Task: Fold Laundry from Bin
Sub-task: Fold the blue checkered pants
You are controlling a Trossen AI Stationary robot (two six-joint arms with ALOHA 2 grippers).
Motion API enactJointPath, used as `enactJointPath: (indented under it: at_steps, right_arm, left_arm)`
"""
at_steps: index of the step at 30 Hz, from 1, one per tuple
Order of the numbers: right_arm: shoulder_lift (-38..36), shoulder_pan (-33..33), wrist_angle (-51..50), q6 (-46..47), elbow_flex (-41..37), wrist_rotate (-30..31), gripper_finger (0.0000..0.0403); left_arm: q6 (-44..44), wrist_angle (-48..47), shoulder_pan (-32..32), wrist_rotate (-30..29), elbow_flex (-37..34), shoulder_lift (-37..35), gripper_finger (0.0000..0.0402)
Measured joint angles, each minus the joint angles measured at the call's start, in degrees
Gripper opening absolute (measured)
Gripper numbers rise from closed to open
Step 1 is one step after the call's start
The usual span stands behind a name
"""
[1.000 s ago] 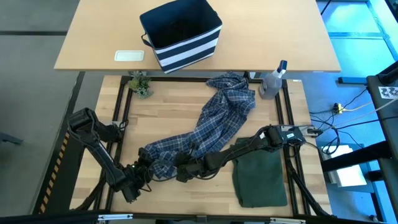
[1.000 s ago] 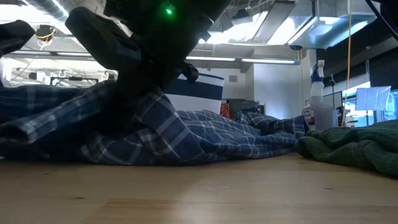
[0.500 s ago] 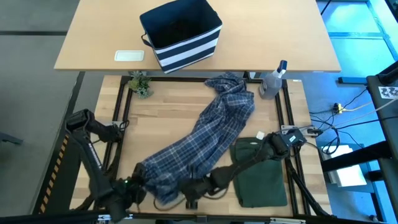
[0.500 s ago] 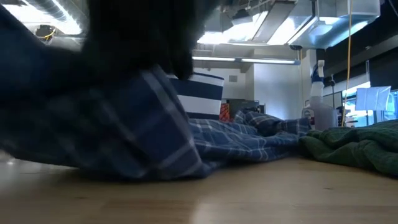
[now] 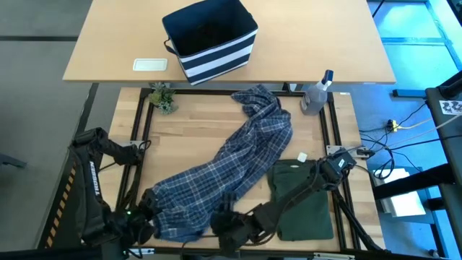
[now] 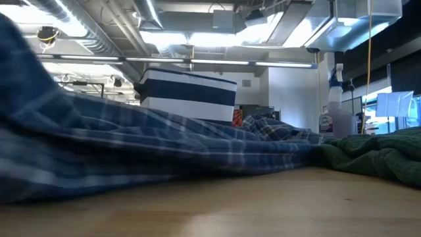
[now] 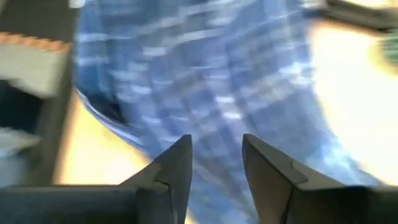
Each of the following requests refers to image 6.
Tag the navy white striped fabric bin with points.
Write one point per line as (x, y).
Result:
(187, 95)

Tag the blue plaid shirt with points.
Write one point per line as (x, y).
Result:
(98, 148)

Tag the dark green button shirt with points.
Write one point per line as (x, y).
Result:
(378, 154)

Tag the orange red object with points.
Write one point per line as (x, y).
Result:
(237, 118)

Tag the dark equipment cabinet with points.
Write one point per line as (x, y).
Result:
(260, 110)

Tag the LED light bar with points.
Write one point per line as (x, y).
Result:
(158, 60)

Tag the clear spray bottle blue nozzle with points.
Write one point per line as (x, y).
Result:
(335, 115)

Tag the white tilted screen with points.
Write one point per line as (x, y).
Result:
(394, 103)

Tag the black rectangular stand frame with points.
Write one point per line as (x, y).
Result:
(80, 83)

